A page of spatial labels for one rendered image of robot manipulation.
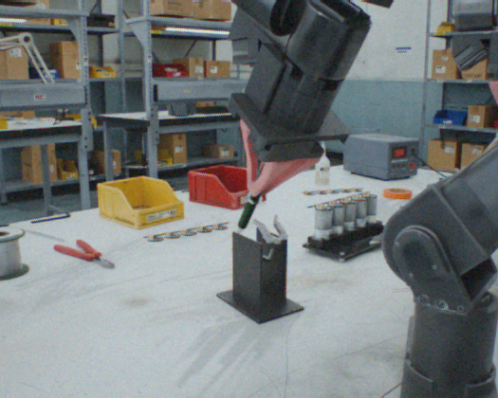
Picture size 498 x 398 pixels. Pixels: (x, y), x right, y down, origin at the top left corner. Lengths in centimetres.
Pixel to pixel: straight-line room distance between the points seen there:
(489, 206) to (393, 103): 580
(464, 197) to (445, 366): 13
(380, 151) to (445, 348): 89
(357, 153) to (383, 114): 492
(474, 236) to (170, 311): 32
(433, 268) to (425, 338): 7
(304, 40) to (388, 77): 579
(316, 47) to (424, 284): 19
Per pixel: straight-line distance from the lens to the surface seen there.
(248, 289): 55
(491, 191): 37
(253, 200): 53
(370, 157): 128
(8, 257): 69
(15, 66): 463
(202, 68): 556
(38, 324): 56
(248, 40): 50
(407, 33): 611
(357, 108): 644
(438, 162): 541
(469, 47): 95
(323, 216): 71
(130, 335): 51
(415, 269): 38
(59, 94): 292
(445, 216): 37
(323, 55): 42
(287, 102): 44
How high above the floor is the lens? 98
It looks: 13 degrees down
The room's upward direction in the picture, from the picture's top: straight up
